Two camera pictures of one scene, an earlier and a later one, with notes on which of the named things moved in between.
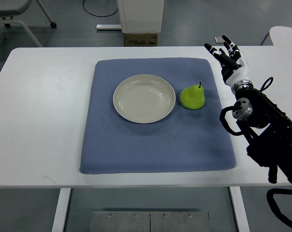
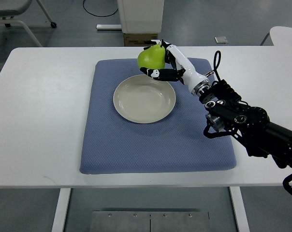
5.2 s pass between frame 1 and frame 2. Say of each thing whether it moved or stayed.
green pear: moved
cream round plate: stayed
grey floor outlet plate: stayed
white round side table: stayed
